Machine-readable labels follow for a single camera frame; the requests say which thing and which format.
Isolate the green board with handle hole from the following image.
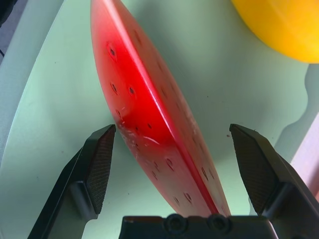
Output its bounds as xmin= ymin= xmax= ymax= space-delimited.
xmin=0 ymin=0 xmax=319 ymax=175

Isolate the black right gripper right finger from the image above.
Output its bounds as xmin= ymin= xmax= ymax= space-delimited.
xmin=229 ymin=123 xmax=319 ymax=239

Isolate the light green plate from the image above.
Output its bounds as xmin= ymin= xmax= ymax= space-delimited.
xmin=0 ymin=0 xmax=310 ymax=239

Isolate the yellow toy banana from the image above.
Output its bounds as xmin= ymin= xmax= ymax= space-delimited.
xmin=230 ymin=0 xmax=319 ymax=63

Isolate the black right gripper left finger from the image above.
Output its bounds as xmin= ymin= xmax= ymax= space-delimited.
xmin=27 ymin=124 xmax=117 ymax=239

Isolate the red toy watermelon slice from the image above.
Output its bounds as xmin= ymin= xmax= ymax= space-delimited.
xmin=90 ymin=0 xmax=231 ymax=217

